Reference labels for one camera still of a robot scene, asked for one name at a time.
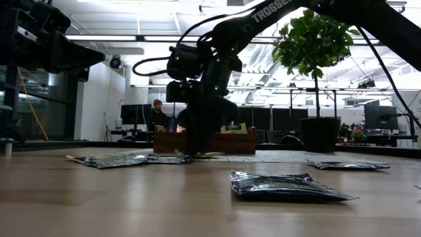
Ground grey office chair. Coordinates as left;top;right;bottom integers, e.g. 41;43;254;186
266;130;283;145

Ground black metal table frame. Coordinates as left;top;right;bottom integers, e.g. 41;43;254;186
0;140;421;159

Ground yellow hanging cable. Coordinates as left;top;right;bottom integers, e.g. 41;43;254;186
16;67;49;142

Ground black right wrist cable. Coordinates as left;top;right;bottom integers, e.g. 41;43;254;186
132;9;260;78

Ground black computer monitor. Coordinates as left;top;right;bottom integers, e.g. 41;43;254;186
120;103;153;126
364;100;399;131

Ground wooden three-compartment tray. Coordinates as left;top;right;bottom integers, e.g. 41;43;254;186
153;126;257;155

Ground small potted plant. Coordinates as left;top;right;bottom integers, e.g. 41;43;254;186
350;130;366;143

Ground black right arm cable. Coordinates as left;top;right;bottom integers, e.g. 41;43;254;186
357;26;421;129

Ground round black ceiling camera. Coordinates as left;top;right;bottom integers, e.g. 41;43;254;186
109;55;123;70

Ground black partition panels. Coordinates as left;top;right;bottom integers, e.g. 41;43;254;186
239;107;309;132

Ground green potted plant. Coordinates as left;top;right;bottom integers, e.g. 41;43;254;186
271;9;362;154

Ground person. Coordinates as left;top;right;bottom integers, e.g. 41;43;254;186
149;98;171;131
176;108;189;131

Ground grey woven placemat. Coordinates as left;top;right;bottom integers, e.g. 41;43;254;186
137;148;401;165

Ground silver packet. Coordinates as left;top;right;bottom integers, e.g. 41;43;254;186
74;153;151;170

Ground small white cylinder post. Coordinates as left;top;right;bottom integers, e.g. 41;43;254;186
1;138;16;157

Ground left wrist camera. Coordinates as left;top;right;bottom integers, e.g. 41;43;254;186
36;2;72;34

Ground long ceiling light strip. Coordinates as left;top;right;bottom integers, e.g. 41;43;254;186
143;35;211;42
65;34;137;41

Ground black office chair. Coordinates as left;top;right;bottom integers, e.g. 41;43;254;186
281;134;303;145

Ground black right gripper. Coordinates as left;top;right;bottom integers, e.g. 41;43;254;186
188;77;240;155

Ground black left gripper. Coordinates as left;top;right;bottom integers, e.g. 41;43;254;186
0;0;106;82

